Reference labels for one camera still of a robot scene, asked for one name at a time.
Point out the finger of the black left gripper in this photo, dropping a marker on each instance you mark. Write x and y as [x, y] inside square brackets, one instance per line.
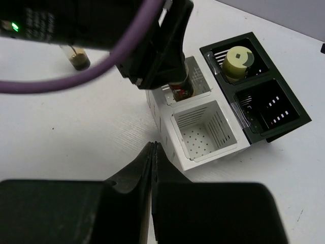
[159, 59]

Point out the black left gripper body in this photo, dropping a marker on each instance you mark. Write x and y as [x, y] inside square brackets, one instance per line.
[90, 24]

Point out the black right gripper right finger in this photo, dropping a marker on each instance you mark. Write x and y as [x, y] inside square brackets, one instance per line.
[210, 212]

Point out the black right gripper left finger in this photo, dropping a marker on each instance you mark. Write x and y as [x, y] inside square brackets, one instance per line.
[115, 210]

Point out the tall gold oil spray bottle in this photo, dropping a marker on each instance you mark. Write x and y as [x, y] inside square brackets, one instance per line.
[77, 57]

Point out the small black-lid pepper jar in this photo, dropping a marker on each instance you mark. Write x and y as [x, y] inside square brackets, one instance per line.
[183, 90]

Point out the wide black-lid cream spice jar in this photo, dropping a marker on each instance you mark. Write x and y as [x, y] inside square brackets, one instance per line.
[237, 62]

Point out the white two-slot organizer box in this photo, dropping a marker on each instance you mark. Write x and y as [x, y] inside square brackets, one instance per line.
[198, 130]

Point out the black two-slot organizer box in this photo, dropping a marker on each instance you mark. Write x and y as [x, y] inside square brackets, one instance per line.
[263, 103]

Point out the blue table corner label right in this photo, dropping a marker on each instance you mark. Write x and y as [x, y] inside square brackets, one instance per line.
[323, 48]

